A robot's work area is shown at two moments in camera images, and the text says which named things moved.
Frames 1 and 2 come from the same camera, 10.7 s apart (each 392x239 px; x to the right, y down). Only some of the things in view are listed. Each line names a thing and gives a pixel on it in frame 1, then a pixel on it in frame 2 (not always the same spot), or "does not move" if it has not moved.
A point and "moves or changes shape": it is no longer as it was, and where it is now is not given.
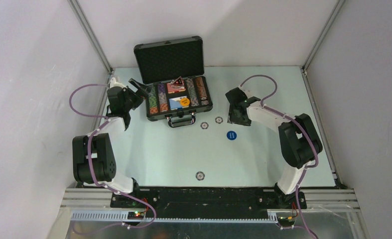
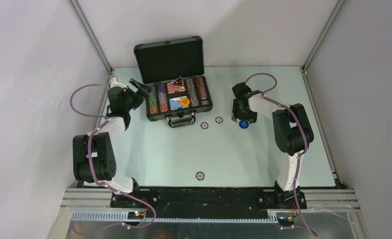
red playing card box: (174, 88) does not move
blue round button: (231, 135) moves or changes shape
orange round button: (185, 101) does not move
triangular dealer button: (179, 81) does not move
